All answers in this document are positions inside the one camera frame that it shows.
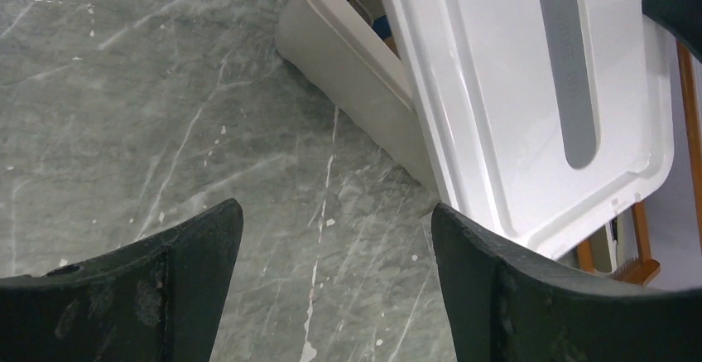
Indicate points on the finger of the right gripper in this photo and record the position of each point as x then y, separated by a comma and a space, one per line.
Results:
681, 18

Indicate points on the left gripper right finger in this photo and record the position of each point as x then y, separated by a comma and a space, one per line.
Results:
505, 302

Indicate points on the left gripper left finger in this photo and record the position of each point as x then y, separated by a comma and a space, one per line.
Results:
158, 299

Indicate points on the white bin lid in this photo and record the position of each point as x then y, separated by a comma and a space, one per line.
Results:
540, 116

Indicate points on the beige plastic bin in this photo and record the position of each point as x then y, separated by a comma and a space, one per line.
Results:
337, 51

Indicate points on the metal crucible tongs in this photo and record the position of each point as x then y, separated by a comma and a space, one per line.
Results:
361, 10

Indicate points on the orange wooden shelf rack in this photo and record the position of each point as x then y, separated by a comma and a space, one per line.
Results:
656, 240

